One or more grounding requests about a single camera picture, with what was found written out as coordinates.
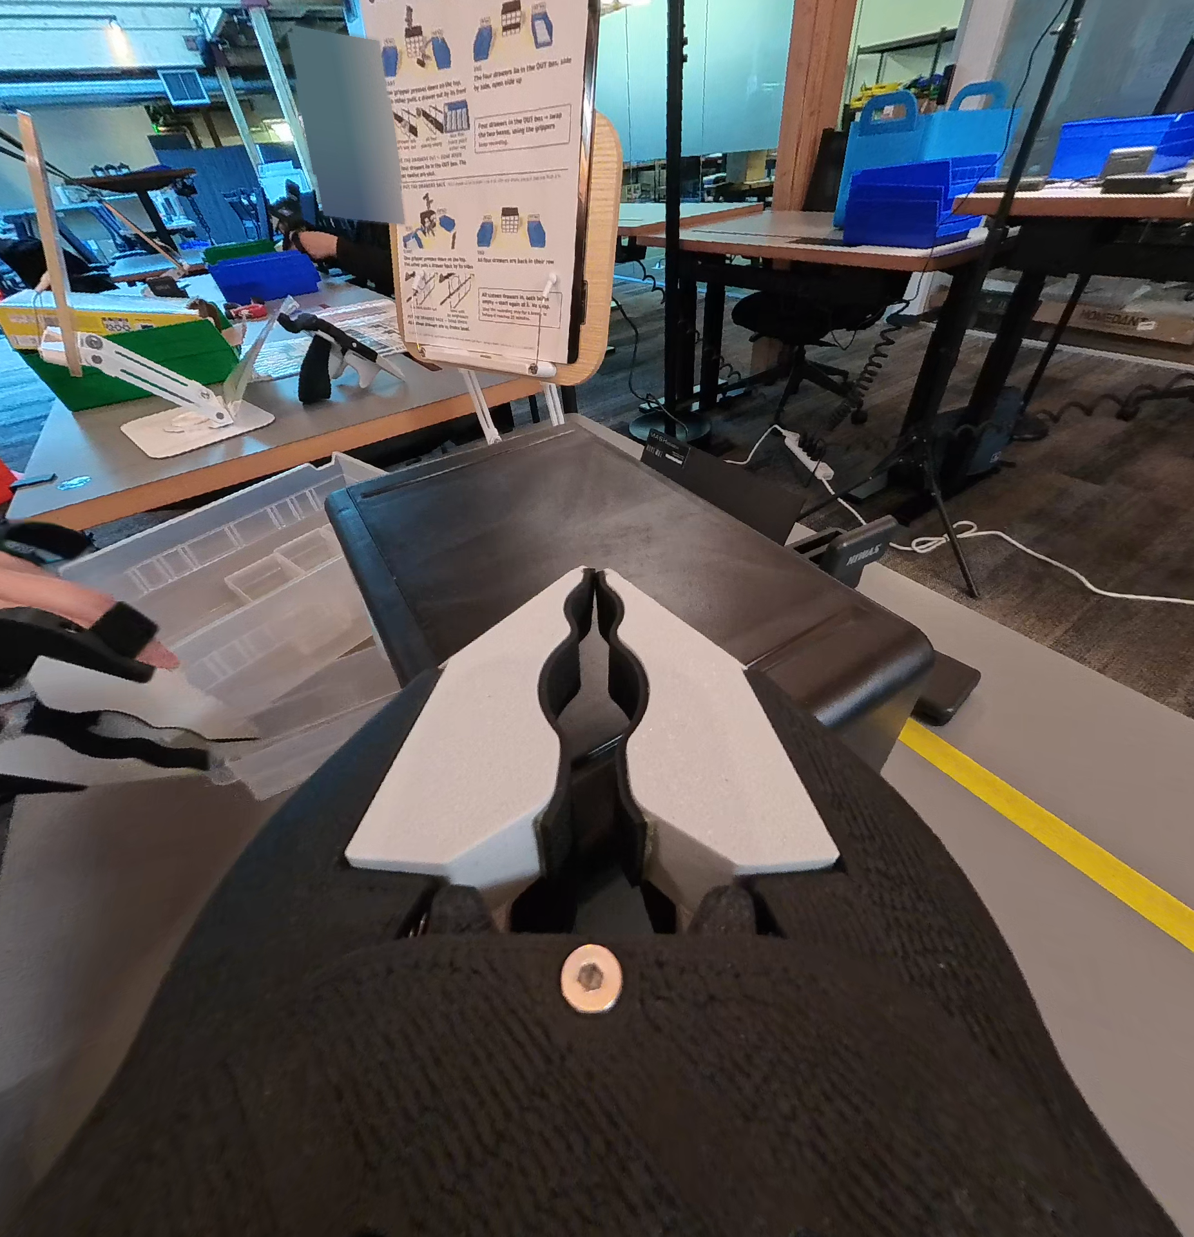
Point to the stacked blue bins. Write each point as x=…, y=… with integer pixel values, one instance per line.
x=896, y=208

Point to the black tripod stand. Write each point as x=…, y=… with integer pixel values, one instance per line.
x=931, y=436

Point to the clear plastic drawer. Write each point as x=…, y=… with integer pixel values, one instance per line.
x=312, y=551
x=264, y=585

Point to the wooden post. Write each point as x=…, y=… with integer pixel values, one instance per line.
x=815, y=87

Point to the wooden slat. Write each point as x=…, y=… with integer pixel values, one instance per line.
x=51, y=242

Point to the black flat box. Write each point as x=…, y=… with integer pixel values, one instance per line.
x=743, y=492

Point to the large green bin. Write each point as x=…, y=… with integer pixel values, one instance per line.
x=143, y=373

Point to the black office chair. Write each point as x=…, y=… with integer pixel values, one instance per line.
x=800, y=319

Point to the air vent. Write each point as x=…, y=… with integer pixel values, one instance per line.
x=184, y=87

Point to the cardboard box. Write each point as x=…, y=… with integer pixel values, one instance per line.
x=1120, y=319

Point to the wood edged desk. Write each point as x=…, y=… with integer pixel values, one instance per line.
x=1090, y=204
x=751, y=237

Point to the white power strip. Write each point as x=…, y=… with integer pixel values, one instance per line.
x=808, y=454

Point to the printed instruction sheet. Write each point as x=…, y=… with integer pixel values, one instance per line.
x=501, y=194

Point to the black flat device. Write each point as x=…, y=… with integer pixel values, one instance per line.
x=950, y=692

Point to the person's left hand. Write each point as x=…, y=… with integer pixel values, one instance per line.
x=36, y=589

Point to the storage shelf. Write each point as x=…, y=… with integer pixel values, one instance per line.
x=906, y=87

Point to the grey desk with wooden edge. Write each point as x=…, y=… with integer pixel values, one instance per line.
x=316, y=426

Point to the wooden clipboard stand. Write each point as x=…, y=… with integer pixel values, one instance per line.
x=602, y=242

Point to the yellow box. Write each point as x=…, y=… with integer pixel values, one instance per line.
x=36, y=325

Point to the black battery charger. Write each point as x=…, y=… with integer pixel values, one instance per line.
x=864, y=556

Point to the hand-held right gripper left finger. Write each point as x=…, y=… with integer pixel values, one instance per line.
x=453, y=774

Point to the black pole stand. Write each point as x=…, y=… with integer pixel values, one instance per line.
x=675, y=194

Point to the black drawer cabinet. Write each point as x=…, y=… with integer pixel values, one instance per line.
x=558, y=522

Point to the blue bin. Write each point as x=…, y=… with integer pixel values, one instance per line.
x=268, y=276

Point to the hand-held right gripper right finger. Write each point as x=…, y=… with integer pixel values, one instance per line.
x=733, y=774

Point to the dark standing desk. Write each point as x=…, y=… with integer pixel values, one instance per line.
x=143, y=180

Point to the yellow tape line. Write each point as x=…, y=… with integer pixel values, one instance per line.
x=1061, y=841

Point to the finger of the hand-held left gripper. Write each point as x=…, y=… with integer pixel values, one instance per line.
x=75, y=758
x=143, y=701

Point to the black monitor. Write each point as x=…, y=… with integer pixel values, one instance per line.
x=1192, y=73

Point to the clear plastic bin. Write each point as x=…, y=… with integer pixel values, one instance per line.
x=153, y=571

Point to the idle pistol grip gripper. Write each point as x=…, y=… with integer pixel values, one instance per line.
x=316, y=373

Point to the grey box device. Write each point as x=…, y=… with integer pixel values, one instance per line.
x=1134, y=167

